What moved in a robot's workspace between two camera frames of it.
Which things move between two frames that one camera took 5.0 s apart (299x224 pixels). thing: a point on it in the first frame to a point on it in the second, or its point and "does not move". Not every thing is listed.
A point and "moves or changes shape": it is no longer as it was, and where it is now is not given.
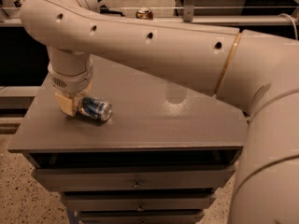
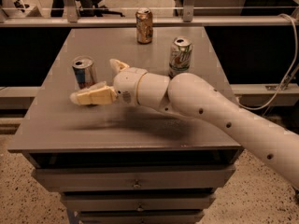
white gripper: [71, 83] to [127, 85]
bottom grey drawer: [141, 217] does not move
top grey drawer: [134, 177] does not move
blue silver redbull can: [95, 108] moves or changes shape
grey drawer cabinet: [161, 157] does not move
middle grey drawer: [139, 202] does not move
